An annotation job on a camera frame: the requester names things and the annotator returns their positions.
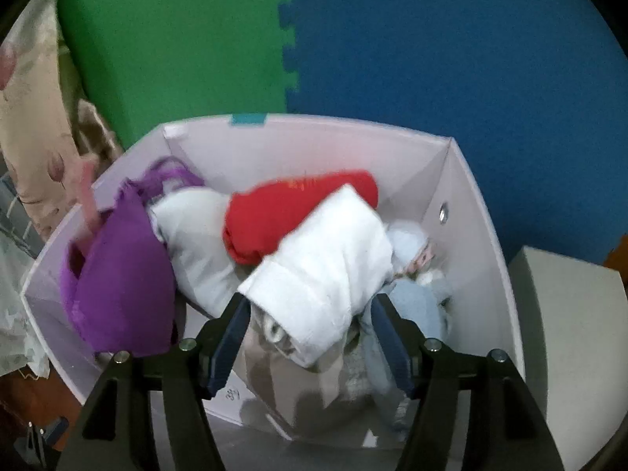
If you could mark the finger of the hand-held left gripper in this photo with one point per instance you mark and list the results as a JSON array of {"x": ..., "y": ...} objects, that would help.
[{"x": 51, "y": 431}]

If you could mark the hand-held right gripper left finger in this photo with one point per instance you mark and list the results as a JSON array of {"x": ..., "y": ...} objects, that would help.
[{"x": 228, "y": 348}]

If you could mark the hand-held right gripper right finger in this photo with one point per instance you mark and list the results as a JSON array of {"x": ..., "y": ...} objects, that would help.
[{"x": 390, "y": 343}]

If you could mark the light blue floral lace underwear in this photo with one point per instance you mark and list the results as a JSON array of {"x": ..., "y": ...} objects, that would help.
[{"x": 417, "y": 304}]

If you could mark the beige mesh underwear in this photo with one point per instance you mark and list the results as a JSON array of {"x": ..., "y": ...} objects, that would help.
[{"x": 274, "y": 382}]

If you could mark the white towel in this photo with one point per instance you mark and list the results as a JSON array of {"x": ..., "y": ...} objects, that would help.
[{"x": 324, "y": 274}]

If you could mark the white smooth underwear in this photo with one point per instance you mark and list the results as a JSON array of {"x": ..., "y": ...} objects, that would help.
[{"x": 196, "y": 245}]

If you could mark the purple bra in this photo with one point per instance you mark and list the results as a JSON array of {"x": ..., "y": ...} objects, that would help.
[{"x": 127, "y": 279}]

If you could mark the red underwear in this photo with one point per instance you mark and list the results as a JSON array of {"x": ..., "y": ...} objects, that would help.
[{"x": 255, "y": 225}]

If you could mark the white cardboard box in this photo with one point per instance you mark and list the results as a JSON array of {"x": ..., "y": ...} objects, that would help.
[{"x": 319, "y": 147}]

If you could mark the white sheer curtain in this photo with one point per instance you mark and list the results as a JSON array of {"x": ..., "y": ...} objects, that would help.
[{"x": 14, "y": 304}]

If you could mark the grey box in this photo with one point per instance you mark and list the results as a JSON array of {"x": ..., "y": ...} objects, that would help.
[{"x": 574, "y": 353}]

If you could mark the grey checked cloth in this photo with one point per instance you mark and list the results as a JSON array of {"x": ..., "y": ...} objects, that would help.
[{"x": 12, "y": 211}]

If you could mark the wooden door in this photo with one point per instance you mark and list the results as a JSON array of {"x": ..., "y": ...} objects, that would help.
[{"x": 619, "y": 260}]

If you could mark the blue foam mat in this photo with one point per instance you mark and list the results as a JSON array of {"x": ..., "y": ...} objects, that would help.
[{"x": 441, "y": 59}]

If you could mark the floral beige curtain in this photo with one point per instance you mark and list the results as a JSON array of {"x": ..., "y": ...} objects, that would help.
[{"x": 34, "y": 122}]

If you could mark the green foam mat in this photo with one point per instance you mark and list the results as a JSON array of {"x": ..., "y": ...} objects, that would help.
[{"x": 171, "y": 49}]

